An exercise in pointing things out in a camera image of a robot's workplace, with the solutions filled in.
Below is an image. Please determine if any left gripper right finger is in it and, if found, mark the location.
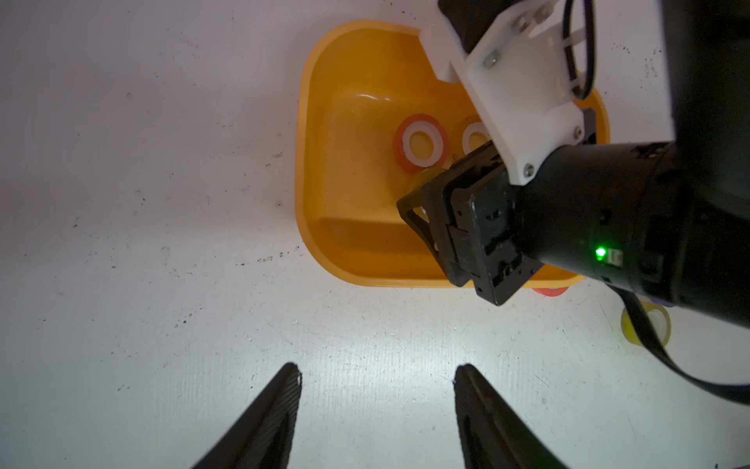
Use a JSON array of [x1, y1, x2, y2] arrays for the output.
[[453, 363, 566, 469]]

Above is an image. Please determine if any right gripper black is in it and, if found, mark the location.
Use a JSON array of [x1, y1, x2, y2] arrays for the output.
[[396, 142, 542, 306]]

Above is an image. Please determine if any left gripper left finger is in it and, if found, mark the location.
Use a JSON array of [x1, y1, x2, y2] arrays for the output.
[[195, 363, 303, 469]]

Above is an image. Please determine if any orange tape roll top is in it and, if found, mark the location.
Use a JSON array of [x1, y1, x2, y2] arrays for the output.
[[455, 115, 491, 158]]

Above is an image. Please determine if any red tape roll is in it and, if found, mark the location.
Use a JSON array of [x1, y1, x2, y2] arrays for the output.
[[393, 113, 449, 175], [533, 287, 568, 298]]

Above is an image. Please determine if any yellow plastic storage box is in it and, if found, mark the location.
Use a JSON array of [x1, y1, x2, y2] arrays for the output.
[[295, 21, 611, 287]]

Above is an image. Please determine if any yellow-green tape roll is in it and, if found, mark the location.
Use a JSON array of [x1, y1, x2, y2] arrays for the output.
[[620, 298, 673, 348]]

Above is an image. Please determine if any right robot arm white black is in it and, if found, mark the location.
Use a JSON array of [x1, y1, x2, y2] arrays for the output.
[[398, 1, 749, 326]]

